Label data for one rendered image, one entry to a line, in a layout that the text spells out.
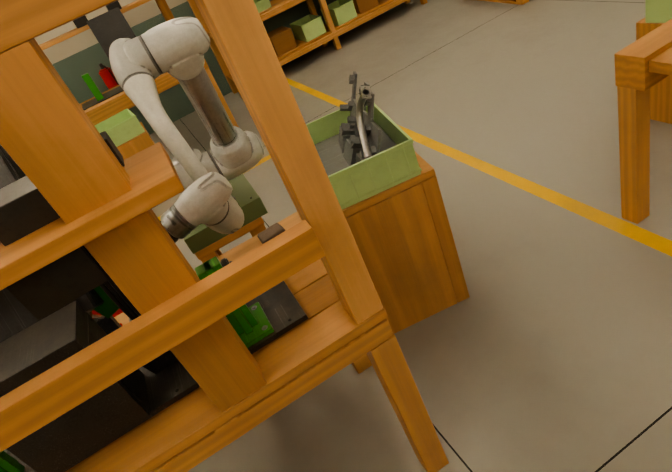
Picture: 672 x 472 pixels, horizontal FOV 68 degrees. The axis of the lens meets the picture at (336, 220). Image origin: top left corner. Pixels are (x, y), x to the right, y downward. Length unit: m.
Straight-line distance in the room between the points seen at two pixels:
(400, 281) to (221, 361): 1.24
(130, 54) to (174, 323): 0.91
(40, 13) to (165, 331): 0.66
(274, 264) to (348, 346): 0.42
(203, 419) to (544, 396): 1.36
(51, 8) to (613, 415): 2.10
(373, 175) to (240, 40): 1.13
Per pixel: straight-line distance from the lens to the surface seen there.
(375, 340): 1.51
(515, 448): 2.16
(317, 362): 1.46
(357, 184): 2.05
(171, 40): 1.74
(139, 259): 1.15
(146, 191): 1.04
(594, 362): 2.35
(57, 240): 1.08
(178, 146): 1.63
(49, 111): 1.04
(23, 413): 1.29
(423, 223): 2.25
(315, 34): 7.04
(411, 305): 2.50
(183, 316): 1.18
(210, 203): 1.42
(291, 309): 1.56
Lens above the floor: 1.90
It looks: 33 degrees down
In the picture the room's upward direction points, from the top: 24 degrees counter-clockwise
